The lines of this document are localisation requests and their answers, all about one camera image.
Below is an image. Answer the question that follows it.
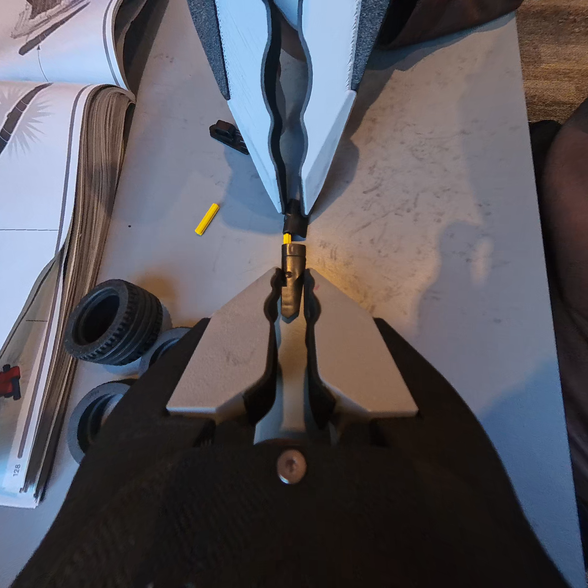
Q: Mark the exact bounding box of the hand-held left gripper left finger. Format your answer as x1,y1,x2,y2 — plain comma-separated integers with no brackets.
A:
166,266,281,423

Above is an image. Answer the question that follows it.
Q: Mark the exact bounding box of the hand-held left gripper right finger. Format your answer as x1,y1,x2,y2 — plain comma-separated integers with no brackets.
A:
303,268,419,428

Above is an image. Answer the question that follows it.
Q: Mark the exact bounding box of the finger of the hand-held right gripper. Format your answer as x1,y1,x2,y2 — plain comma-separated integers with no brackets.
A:
216,0,288,214
299,0,359,217

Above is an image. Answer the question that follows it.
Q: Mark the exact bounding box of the black brick piece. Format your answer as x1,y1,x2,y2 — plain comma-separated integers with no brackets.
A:
280,243,307,321
209,120,250,155

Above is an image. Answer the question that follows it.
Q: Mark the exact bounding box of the black rubber tyre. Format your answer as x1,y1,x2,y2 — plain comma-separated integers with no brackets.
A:
64,279,164,367
66,381,131,466
138,327,191,375

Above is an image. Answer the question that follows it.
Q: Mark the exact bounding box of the small black curved piece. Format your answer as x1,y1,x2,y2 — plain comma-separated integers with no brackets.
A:
282,198,307,239

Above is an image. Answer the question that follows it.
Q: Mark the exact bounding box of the grey desk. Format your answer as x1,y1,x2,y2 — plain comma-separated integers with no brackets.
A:
0,0,586,588

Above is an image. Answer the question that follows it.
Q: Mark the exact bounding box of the person's brown clothing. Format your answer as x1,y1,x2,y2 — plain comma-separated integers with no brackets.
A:
528,101,588,506

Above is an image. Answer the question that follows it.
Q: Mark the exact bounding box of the building instruction booklet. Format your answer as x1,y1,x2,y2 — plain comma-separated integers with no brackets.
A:
0,0,138,508

